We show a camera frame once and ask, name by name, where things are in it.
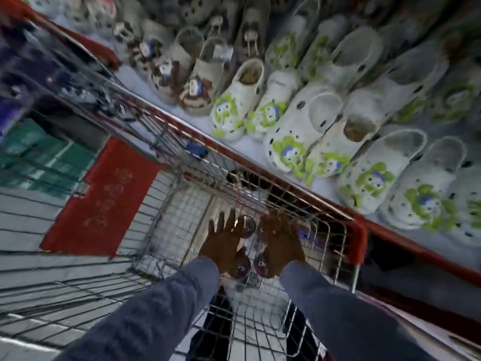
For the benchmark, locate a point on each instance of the person's right hand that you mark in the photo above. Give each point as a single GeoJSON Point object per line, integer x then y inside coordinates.
{"type": "Point", "coordinates": [282, 240]}

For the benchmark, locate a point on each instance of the person's left hand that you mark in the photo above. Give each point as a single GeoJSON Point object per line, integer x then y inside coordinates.
{"type": "Point", "coordinates": [221, 244]}

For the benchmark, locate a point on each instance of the person's left forearm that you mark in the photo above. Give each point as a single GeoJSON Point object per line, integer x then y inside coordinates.
{"type": "Point", "coordinates": [158, 315]}

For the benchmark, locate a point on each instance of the person's right forearm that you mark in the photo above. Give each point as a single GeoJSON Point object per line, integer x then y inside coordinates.
{"type": "Point", "coordinates": [338, 319]}

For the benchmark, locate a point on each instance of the person's left leg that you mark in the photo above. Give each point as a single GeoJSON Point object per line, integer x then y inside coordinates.
{"type": "Point", "coordinates": [216, 327]}

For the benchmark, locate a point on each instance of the person's leg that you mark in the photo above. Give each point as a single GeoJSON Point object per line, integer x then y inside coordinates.
{"type": "Point", "coordinates": [216, 327]}
{"type": "Point", "coordinates": [300, 334]}

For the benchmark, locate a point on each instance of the person's right leg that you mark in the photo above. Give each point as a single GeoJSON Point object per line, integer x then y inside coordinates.
{"type": "Point", "coordinates": [300, 334]}

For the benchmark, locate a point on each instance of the red cart panel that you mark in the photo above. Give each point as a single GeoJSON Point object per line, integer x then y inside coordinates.
{"type": "Point", "coordinates": [105, 195]}

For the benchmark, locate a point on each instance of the blue price tag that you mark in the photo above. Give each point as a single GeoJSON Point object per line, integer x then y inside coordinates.
{"type": "Point", "coordinates": [196, 149]}

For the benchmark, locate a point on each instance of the row of white green clogs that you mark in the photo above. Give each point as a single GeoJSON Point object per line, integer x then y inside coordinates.
{"type": "Point", "coordinates": [300, 120]}

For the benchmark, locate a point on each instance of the stack of teal packets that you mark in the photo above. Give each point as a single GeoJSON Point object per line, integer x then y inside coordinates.
{"type": "Point", "coordinates": [45, 154]}

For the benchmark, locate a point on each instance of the stack of blue purple packets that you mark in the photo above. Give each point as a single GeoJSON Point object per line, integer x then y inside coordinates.
{"type": "Point", "coordinates": [22, 63]}

